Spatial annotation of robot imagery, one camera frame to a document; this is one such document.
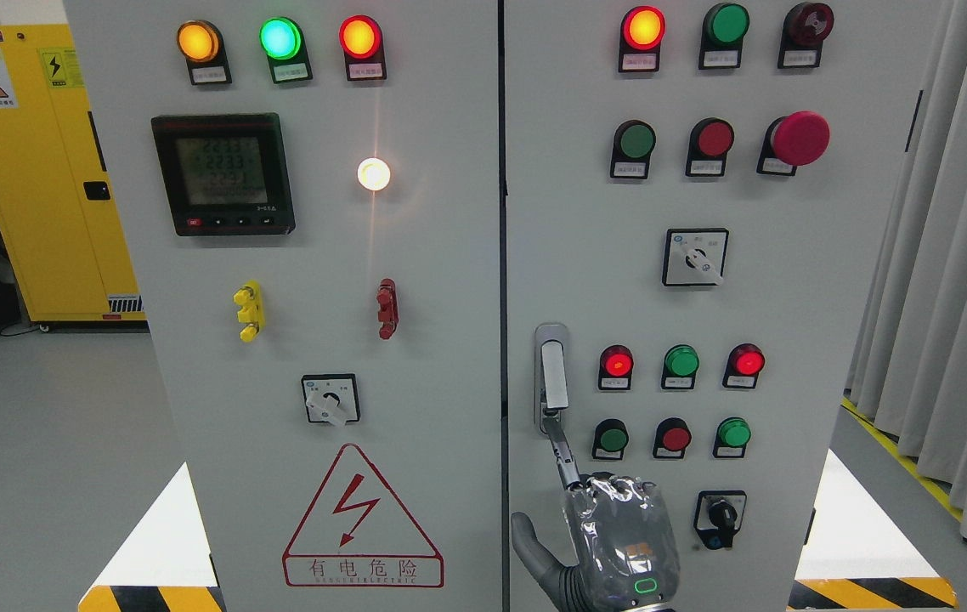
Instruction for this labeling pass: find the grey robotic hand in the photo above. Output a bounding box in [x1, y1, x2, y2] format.
[510, 416, 679, 611]

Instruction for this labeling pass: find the silver swing door handle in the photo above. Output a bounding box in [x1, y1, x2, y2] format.
[533, 324, 569, 435]

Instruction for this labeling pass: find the green push button lower left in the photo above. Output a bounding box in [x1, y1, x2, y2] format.
[591, 418, 630, 461]

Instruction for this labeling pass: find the green push button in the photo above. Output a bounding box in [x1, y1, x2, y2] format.
[609, 120, 657, 179]
[591, 418, 630, 461]
[712, 416, 753, 460]

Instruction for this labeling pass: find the red push button lower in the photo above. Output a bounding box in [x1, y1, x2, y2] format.
[652, 417, 693, 460]

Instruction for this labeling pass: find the red push button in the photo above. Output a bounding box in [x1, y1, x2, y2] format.
[684, 117, 735, 179]
[652, 417, 693, 460]

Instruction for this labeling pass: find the green push button lower right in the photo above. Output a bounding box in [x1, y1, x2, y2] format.
[712, 416, 753, 460]

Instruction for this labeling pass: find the red lamp middle left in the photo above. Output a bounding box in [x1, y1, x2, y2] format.
[597, 344, 634, 391]

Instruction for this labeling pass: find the green lamp middle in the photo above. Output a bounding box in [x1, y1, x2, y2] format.
[659, 344, 700, 391]

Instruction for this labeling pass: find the red lamp middle right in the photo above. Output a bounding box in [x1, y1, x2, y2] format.
[721, 343, 766, 388]

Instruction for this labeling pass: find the red triangle warning sticker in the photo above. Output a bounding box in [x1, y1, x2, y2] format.
[281, 443, 445, 589]

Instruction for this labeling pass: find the red terminal connector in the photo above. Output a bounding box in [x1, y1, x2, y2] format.
[376, 278, 399, 340]

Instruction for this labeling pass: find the grey curtain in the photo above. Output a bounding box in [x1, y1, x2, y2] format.
[849, 1, 967, 541]

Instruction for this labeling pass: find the grey electrical control cabinet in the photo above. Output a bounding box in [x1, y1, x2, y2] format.
[65, 1, 948, 611]

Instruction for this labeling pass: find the green push button upper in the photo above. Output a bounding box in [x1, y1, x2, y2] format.
[609, 120, 657, 179]

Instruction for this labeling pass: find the red push button upper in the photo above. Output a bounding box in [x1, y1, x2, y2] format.
[684, 117, 735, 179]

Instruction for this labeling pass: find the red emergency stop button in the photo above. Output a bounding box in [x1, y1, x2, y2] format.
[756, 110, 832, 177]

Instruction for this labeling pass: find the yellow terminal connector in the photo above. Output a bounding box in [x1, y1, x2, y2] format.
[234, 279, 266, 343]

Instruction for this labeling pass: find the white indicator lamp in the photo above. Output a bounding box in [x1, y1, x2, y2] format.
[356, 156, 392, 191]

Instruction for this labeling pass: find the red indicator lamp top right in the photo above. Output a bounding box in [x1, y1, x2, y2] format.
[617, 5, 667, 74]

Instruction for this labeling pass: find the red indicator lamp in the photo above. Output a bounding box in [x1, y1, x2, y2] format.
[339, 14, 387, 82]
[617, 5, 667, 74]

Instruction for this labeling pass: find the green indicator lamp top right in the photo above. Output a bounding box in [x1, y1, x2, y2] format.
[698, 3, 750, 70]

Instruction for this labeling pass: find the green indicator lamp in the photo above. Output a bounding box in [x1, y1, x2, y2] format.
[259, 16, 314, 84]
[698, 3, 750, 70]

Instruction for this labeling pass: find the black digital power meter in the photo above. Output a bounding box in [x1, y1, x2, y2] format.
[152, 112, 296, 236]

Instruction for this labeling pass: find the dark red buzzer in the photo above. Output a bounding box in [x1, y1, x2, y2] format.
[778, 3, 834, 70]

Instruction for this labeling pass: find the red indicator lamp top left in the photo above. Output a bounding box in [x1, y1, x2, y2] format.
[339, 14, 387, 82]

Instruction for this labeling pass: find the green indicator lamp top left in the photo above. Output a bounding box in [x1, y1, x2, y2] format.
[259, 16, 314, 84]

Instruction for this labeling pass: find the yellow indicator lamp top left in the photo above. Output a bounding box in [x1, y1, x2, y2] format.
[176, 20, 234, 87]

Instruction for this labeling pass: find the yellow safety cabinet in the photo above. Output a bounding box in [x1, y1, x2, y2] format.
[0, 24, 146, 326]

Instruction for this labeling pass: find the black key selector switch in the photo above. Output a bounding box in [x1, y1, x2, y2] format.
[693, 490, 747, 551]

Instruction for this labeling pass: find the upper right selector switch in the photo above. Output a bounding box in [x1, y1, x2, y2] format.
[661, 228, 731, 287]

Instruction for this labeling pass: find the left door selector switch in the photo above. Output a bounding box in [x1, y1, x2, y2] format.
[301, 373, 362, 427]

